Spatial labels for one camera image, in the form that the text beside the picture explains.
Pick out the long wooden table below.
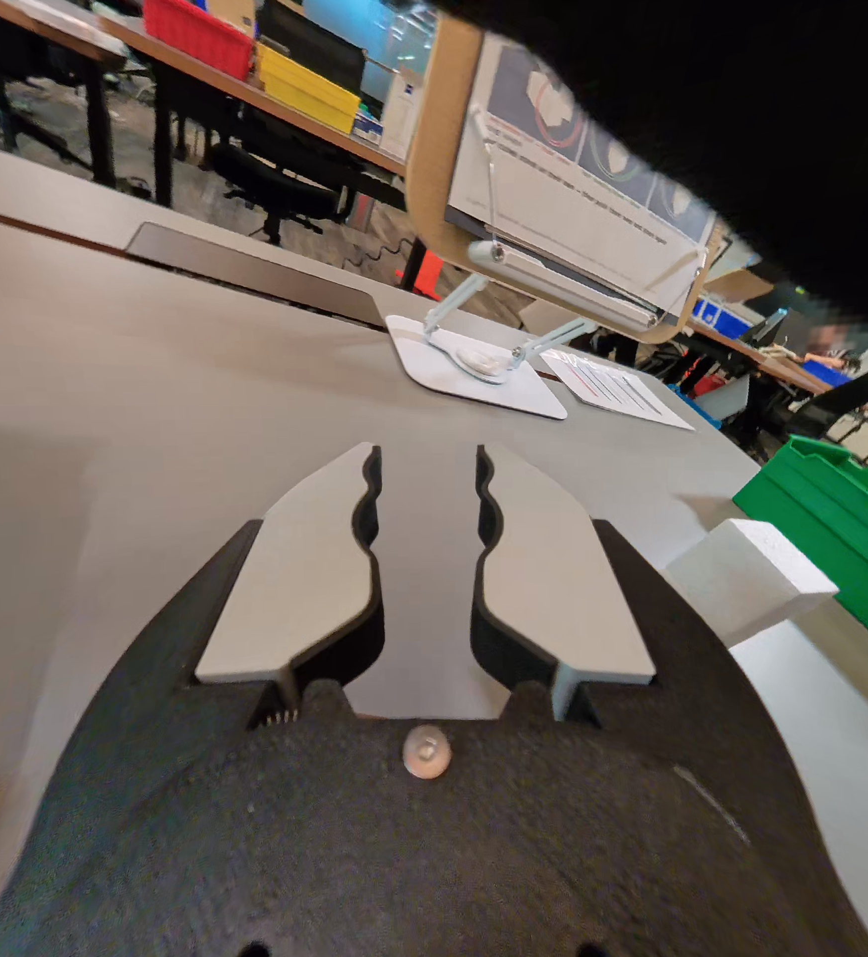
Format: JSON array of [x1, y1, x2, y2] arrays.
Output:
[[98, 13, 422, 206]]

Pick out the laminated sheet with lines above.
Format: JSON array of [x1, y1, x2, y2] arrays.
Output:
[[539, 347, 697, 432]]

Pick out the wooden table with black legs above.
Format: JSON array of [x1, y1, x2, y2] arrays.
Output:
[[0, 0, 130, 188]]

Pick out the orange plastic object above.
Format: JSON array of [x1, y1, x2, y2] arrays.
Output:
[[397, 250, 444, 300]]

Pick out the black office chair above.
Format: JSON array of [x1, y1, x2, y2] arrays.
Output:
[[208, 141, 354, 245]]

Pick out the green plastic bin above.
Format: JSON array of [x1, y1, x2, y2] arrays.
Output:
[[731, 434, 868, 668]]

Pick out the dark cable tray cover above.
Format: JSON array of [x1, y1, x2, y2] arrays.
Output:
[[126, 222, 399, 330]]

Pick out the white box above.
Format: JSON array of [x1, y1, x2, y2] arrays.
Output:
[[380, 66, 426, 160]]

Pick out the wooden document stand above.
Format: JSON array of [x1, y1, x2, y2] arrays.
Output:
[[385, 15, 728, 422]]

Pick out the blue plastic bin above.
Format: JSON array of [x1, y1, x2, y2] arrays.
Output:
[[692, 295, 750, 331]]

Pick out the printed instruction sheet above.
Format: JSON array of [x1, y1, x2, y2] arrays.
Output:
[[445, 33, 716, 317]]

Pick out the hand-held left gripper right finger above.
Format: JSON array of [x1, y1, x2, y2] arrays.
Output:
[[470, 444, 657, 720]]

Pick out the wooden table with bins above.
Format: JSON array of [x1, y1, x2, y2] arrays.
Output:
[[687, 320, 833, 396]]

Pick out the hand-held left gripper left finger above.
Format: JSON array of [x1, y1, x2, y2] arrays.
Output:
[[195, 441, 386, 713]]

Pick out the red plastic bin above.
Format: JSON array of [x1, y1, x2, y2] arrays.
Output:
[[143, 0, 257, 82]]

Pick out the yellow plastic bin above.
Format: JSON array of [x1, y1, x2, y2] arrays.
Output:
[[255, 43, 362, 136]]

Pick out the white foam cube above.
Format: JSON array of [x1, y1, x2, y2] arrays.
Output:
[[664, 517, 840, 648]]

